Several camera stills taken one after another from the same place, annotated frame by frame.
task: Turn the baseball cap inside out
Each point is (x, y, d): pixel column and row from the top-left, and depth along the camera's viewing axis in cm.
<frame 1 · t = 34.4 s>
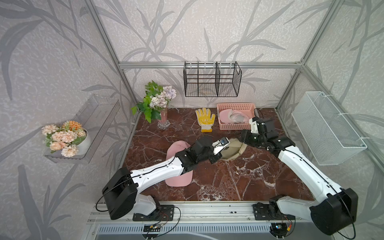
left hand: (222, 146, 77), fingers closed
right hand: (238, 135, 80), fingers open
beige baseball cap: (233, 149, 84), point 13 cm above the table
pink baseball cap: (233, 116, 113), point 4 cm above the table
pink plastic basket: (248, 109, 118), point 4 cm above the table
yellow white work glove: (204, 120, 114), on the table
pink glass vase: (163, 123, 110), point 3 cm above the table
purple white flower bouquet: (157, 98, 85), point 32 cm above the table

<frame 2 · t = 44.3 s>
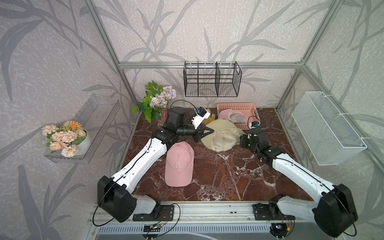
left hand: (211, 130, 69), fingers closed
right hand: (241, 136, 85), fingers open
beige baseball cap: (225, 136, 84), point 18 cm above the table
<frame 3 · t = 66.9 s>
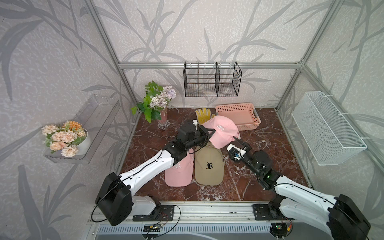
left hand: (217, 130, 72), fingers closed
right hand: (232, 139, 77), fingers open
beige baseball cap: (209, 165, 84), point 7 cm above the table
pink baseball cap 2: (225, 131, 78), point 25 cm above the table
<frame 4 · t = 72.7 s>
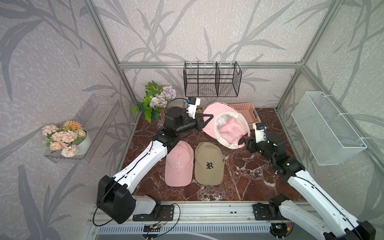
left hand: (212, 117, 68), fingers closed
right hand: (248, 134, 77), fingers open
pink baseball cap 2: (227, 126, 81), point 24 cm above the table
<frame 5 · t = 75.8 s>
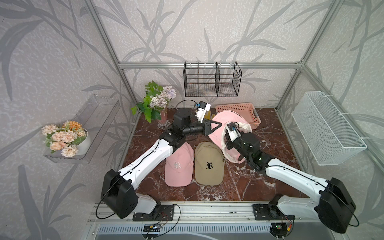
left hand: (221, 126, 67), fingers closed
right hand: (225, 128, 78), fingers closed
pink baseball cap 2: (218, 136, 70), point 30 cm above the table
